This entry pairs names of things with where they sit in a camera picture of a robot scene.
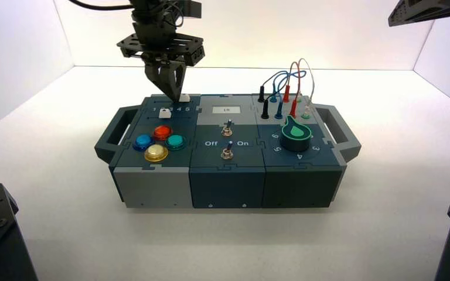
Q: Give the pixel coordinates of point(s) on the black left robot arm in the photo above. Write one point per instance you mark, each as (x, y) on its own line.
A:
(147, 9)

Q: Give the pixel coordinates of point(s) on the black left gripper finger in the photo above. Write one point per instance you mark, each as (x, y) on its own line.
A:
(156, 73)
(180, 77)

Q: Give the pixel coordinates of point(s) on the grey and teal control box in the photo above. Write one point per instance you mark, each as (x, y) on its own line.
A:
(225, 182)

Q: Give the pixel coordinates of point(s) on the small white display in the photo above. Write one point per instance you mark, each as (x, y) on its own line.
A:
(226, 110)

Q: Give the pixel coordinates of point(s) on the green push button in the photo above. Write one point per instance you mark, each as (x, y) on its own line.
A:
(176, 142)

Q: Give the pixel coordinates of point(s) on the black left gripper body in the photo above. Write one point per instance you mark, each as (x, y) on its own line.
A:
(155, 44)

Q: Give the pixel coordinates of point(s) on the red push button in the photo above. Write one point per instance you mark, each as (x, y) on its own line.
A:
(163, 132)

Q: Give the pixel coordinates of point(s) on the metal toggle switch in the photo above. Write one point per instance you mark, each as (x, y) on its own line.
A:
(227, 153)
(227, 131)

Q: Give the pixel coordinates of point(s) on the yellow push button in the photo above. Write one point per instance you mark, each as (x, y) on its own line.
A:
(156, 153)

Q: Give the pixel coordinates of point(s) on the white slider knob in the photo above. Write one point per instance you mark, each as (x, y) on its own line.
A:
(165, 114)
(186, 98)

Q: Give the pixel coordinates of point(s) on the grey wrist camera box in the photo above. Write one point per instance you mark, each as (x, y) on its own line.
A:
(192, 8)

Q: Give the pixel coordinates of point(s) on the blue push button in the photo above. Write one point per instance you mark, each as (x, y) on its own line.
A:
(143, 142)

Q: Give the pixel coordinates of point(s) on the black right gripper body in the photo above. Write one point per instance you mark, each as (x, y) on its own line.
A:
(423, 11)

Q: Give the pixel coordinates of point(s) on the black green rotary knob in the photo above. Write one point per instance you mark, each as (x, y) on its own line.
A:
(295, 141)

